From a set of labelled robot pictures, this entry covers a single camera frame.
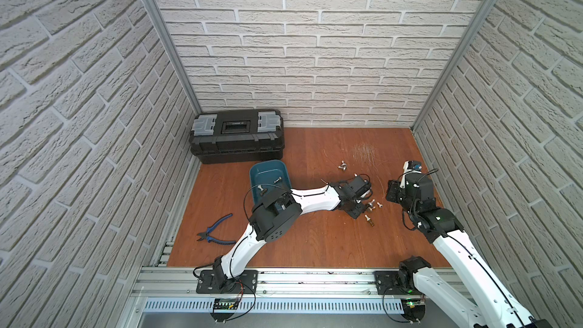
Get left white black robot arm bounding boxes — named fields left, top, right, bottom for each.
left=213, top=175, right=373, bottom=289

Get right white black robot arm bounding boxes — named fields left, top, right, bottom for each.
left=386, top=166, right=550, bottom=327

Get left controller board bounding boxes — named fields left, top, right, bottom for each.
left=210, top=298, right=241, bottom=323

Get right controller board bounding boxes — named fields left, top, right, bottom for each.
left=401, top=299, right=426, bottom=323

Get controller board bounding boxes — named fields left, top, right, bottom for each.
left=210, top=298, right=241, bottom=323
left=401, top=299, right=426, bottom=323

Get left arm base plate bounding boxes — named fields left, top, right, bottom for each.
left=196, top=270, right=258, bottom=295

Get aluminium frame rail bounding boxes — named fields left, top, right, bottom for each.
left=130, top=267, right=399, bottom=298

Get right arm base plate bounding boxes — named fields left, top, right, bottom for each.
left=373, top=270, right=412, bottom=296

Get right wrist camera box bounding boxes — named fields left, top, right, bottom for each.
left=400, top=160, right=422, bottom=189

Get black plastic toolbox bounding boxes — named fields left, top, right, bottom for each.
left=189, top=109, right=285, bottom=164

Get blue handled pliers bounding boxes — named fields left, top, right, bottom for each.
left=196, top=213, right=237, bottom=245

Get teal plastic storage bin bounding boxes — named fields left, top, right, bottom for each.
left=249, top=159, right=292, bottom=203

